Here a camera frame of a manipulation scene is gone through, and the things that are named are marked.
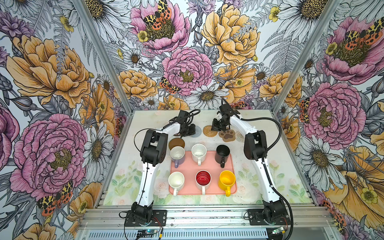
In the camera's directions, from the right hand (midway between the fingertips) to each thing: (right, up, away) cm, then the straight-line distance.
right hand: (212, 131), depth 108 cm
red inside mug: (-8, -26, -22) cm, 35 cm away
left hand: (-12, -3, -2) cm, 13 cm away
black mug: (+4, -13, -15) cm, 21 cm away
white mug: (-22, -26, -23) cm, 41 cm away
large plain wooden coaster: (-25, -7, -5) cm, 26 cm away
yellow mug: (+6, -26, -22) cm, 35 cm away
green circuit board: (-35, -46, -37) cm, 68 cm away
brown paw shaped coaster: (+11, -3, -1) cm, 12 cm away
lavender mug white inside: (-23, -14, -13) cm, 30 cm away
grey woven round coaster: (-10, -1, +1) cm, 10 cm away
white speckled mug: (-10, -13, -11) cm, 20 cm away
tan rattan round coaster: (-3, -1, +1) cm, 4 cm away
